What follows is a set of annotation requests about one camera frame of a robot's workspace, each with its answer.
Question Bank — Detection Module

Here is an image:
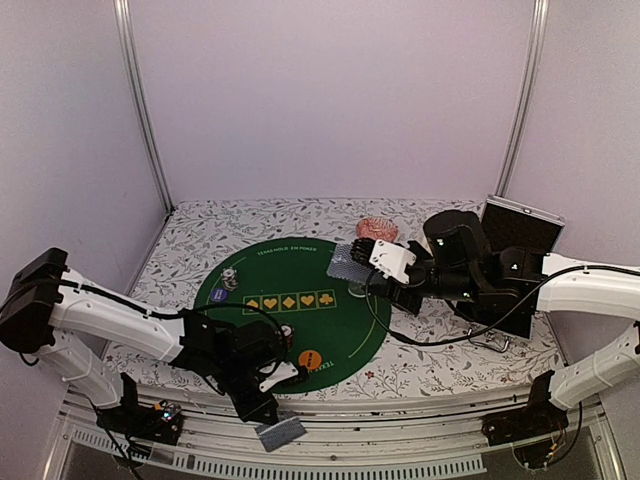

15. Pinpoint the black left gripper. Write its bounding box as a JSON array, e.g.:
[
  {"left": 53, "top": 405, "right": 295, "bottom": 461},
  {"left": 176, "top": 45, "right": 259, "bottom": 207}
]
[{"left": 213, "top": 360, "right": 279, "bottom": 427}]

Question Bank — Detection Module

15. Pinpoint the red chip stack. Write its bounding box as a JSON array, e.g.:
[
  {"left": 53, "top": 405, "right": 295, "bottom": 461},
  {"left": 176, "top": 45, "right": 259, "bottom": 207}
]
[{"left": 280, "top": 324, "right": 294, "bottom": 351}]

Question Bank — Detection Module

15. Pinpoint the clear green dealer button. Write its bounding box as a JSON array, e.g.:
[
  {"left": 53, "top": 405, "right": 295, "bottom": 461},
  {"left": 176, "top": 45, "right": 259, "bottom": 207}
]
[{"left": 348, "top": 285, "right": 365, "bottom": 298}]

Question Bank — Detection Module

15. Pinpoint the blue patterned dealt card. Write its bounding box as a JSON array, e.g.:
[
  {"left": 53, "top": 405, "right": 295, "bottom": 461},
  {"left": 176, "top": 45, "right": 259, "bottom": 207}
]
[{"left": 255, "top": 416, "right": 307, "bottom": 453}]

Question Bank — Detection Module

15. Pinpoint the orange round blind button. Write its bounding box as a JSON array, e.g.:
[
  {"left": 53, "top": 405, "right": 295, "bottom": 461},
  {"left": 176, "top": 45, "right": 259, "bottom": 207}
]
[{"left": 298, "top": 350, "right": 323, "bottom": 372}]

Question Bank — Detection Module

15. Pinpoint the blue round blind button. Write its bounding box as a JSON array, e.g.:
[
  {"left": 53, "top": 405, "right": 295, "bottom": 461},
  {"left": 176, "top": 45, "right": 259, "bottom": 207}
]
[{"left": 209, "top": 288, "right": 229, "bottom": 303}]

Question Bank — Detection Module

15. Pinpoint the white chip stack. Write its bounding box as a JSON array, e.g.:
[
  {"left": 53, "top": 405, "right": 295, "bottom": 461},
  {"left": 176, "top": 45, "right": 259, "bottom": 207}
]
[{"left": 221, "top": 267, "right": 239, "bottom": 292}]

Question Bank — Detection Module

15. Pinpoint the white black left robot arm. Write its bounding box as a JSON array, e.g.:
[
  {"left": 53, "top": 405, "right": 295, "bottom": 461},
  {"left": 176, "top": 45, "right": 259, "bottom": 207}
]
[{"left": 1, "top": 247, "right": 308, "bottom": 439}]

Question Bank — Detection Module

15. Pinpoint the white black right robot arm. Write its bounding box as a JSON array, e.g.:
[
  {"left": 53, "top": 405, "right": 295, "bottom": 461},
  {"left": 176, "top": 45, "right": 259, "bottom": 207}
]
[{"left": 351, "top": 210, "right": 639, "bottom": 436}]

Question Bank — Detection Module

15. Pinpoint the red patterned small bowl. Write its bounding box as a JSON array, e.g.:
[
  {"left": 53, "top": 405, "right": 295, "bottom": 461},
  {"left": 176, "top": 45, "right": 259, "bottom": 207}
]
[{"left": 356, "top": 217, "right": 400, "bottom": 243}]

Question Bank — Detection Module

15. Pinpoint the floral white tablecloth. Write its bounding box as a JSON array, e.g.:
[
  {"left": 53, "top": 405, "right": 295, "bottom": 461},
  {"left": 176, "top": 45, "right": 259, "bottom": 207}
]
[{"left": 133, "top": 199, "right": 562, "bottom": 401}]

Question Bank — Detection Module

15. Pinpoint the round green poker mat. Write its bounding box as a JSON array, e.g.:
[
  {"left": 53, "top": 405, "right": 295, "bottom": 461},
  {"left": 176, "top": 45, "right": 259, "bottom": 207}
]
[{"left": 194, "top": 237, "right": 391, "bottom": 395}]

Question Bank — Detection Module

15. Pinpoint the aluminium poker chip case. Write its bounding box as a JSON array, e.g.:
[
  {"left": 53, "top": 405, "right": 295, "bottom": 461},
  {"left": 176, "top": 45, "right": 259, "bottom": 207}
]
[{"left": 452, "top": 195, "right": 564, "bottom": 353}]

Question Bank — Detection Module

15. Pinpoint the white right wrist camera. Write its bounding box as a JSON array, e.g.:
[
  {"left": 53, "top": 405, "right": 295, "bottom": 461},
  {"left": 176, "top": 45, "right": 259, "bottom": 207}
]
[{"left": 369, "top": 240, "right": 416, "bottom": 285}]

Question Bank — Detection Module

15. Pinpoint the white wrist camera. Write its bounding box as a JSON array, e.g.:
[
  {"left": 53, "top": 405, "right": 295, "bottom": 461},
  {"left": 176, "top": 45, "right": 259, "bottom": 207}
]
[
  {"left": 369, "top": 240, "right": 416, "bottom": 285},
  {"left": 259, "top": 361, "right": 299, "bottom": 392}
]

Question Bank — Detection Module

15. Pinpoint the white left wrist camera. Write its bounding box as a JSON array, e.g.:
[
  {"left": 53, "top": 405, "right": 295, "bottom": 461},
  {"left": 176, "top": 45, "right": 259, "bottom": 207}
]
[{"left": 259, "top": 361, "right": 299, "bottom": 392}]

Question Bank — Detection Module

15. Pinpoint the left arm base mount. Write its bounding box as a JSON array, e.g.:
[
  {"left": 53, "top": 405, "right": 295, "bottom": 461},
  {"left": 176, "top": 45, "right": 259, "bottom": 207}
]
[{"left": 95, "top": 400, "right": 184, "bottom": 446}]

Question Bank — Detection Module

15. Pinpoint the aluminium front rail frame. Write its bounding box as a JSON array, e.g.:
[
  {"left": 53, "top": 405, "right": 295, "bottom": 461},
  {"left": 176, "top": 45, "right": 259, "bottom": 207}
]
[{"left": 45, "top": 387, "right": 626, "bottom": 479}]

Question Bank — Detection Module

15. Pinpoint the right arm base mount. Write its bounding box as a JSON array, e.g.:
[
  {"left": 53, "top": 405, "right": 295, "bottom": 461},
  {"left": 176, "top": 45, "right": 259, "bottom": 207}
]
[{"left": 481, "top": 407, "right": 569, "bottom": 470}]

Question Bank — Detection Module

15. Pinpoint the right aluminium frame post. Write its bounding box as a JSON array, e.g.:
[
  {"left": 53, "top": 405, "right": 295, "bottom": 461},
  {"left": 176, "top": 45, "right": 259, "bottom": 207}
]
[{"left": 494, "top": 0, "right": 550, "bottom": 197}]

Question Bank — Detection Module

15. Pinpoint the aluminium frame post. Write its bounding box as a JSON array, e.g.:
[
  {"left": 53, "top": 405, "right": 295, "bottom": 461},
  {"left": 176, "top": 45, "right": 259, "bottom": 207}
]
[
  {"left": 494, "top": 0, "right": 550, "bottom": 197},
  {"left": 113, "top": 0, "right": 175, "bottom": 215}
]

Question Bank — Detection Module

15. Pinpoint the left aluminium frame post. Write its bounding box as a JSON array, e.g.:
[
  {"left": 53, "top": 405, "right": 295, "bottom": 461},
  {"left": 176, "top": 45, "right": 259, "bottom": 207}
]
[{"left": 113, "top": 0, "right": 175, "bottom": 215}]

